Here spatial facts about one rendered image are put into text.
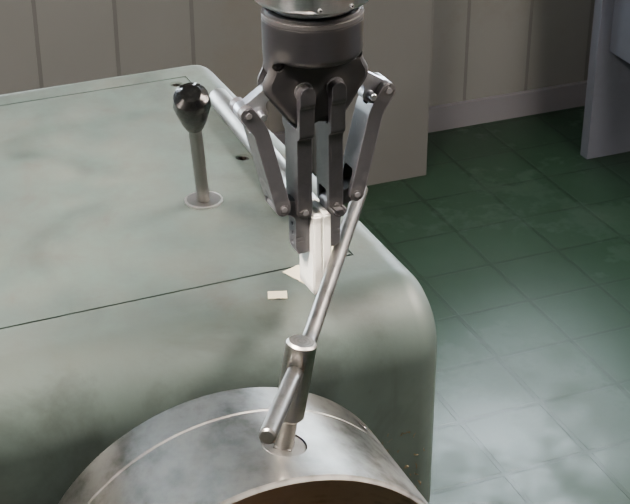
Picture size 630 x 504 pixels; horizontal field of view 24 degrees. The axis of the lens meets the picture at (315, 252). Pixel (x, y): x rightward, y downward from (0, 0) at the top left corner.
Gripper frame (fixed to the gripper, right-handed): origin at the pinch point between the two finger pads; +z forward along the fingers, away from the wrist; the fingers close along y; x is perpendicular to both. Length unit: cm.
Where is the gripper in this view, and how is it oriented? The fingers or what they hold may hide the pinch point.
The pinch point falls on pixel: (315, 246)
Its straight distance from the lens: 115.5
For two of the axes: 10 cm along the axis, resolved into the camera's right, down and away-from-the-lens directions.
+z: 0.1, 8.7, 4.9
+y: 9.2, -2.0, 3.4
